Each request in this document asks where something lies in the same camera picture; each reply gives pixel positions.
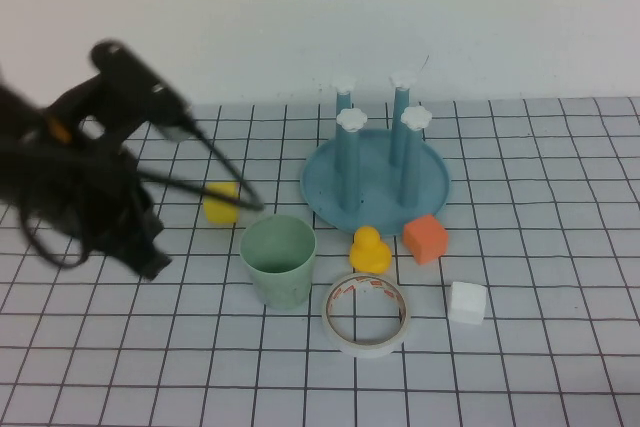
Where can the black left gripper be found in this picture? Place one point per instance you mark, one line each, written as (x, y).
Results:
(115, 187)

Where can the light green plastic cup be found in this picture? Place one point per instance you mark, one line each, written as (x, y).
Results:
(280, 292)

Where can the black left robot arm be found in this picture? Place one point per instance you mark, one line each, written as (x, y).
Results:
(30, 172)

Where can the blue cup stand white caps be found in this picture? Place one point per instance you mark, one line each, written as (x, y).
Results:
(380, 207)

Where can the yellow foam cube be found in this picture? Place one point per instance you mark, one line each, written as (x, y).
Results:
(220, 214)

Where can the yellow rubber duck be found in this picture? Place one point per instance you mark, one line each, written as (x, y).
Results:
(370, 257)

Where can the white double-sided tape roll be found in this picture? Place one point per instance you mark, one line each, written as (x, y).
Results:
(365, 351)

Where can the white grid pattern tablecloth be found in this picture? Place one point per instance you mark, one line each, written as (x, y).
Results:
(350, 387)

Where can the orange foam cube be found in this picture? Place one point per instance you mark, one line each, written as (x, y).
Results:
(425, 242)

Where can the white foam cube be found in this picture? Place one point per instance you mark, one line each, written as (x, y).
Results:
(467, 303)

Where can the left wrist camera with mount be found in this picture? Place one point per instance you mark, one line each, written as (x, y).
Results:
(130, 72)

